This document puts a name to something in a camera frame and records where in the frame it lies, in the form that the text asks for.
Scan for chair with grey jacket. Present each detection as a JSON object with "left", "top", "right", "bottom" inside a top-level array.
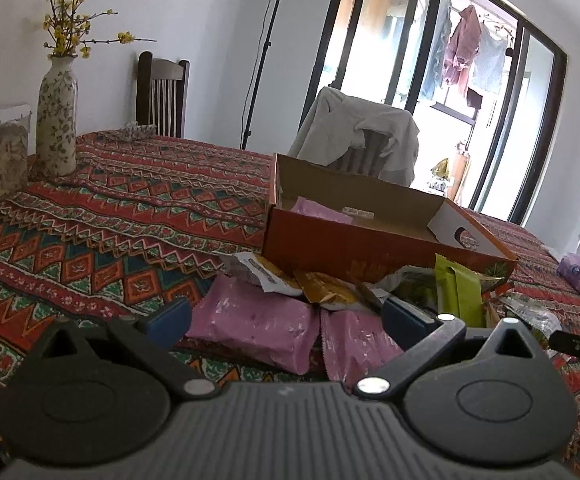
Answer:
[{"left": 288, "top": 86, "right": 421, "bottom": 188}]

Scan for jacket-covered wooden chair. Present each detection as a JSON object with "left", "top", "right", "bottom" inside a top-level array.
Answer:
[{"left": 327, "top": 132, "right": 415, "bottom": 186}]

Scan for small floral bundle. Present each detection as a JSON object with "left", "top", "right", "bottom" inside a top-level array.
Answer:
[{"left": 102, "top": 122, "right": 157, "bottom": 143}]

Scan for black sliding door frame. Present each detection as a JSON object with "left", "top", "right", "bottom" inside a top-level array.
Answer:
[{"left": 297, "top": 0, "right": 569, "bottom": 226}]

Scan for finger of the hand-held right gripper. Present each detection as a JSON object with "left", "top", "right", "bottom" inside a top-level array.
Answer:
[{"left": 548, "top": 330, "right": 580, "bottom": 368}]

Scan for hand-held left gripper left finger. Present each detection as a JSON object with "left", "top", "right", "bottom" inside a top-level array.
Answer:
[{"left": 17, "top": 297, "right": 221, "bottom": 401}]

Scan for pink hanging garment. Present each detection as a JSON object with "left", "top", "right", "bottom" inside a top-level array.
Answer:
[{"left": 442, "top": 5, "right": 481, "bottom": 98}]

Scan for blue hanging garment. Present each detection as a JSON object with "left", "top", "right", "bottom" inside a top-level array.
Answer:
[{"left": 420, "top": 0, "right": 453, "bottom": 103}]

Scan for orange hanging cloth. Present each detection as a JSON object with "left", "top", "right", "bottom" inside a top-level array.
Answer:
[{"left": 335, "top": 0, "right": 365, "bottom": 81}]

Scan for orange cardboard box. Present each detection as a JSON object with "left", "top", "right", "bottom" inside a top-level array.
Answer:
[{"left": 261, "top": 152, "right": 518, "bottom": 293}]

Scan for clear snack packet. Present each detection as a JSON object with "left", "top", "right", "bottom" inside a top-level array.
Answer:
[{"left": 490, "top": 295, "right": 563, "bottom": 341}]

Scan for pale pink snack packet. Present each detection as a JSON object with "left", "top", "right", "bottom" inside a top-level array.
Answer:
[{"left": 290, "top": 196, "right": 355, "bottom": 226}]

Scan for black tripod light stand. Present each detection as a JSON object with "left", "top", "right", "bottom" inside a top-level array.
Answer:
[{"left": 240, "top": 0, "right": 295, "bottom": 151}]

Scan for floral ceramic vase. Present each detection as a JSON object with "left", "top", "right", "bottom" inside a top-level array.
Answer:
[{"left": 36, "top": 56, "right": 78, "bottom": 177}]

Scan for clear storage jar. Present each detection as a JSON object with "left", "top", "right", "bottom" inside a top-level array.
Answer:
[{"left": 0, "top": 104, "right": 33, "bottom": 211}]

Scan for yellow flower branches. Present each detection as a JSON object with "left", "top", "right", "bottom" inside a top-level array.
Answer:
[{"left": 40, "top": 0, "right": 158, "bottom": 58}]

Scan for golden snack packet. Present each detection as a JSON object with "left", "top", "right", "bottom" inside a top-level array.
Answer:
[{"left": 292, "top": 269, "right": 365, "bottom": 311}]

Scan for small pink snack packet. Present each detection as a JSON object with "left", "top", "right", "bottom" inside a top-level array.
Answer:
[{"left": 320, "top": 307, "right": 405, "bottom": 386}]

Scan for dark wooden chair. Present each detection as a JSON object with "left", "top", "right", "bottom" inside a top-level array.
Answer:
[{"left": 136, "top": 51, "right": 191, "bottom": 139}]

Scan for white green snack packet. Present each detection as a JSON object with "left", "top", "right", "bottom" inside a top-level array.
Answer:
[{"left": 360, "top": 265, "right": 438, "bottom": 311}]

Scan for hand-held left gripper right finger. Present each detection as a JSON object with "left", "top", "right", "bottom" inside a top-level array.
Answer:
[{"left": 355, "top": 296, "right": 553, "bottom": 401}]

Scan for large pink snack packet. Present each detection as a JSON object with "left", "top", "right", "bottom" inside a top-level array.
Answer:
[{"left": 185, "top": 274, "right": 321, "bottom": 376}]

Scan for light blue hanging shirt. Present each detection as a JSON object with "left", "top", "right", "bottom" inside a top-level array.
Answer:
[{"left": 472, "top": 27, "right": 510, "bottom": 95}]

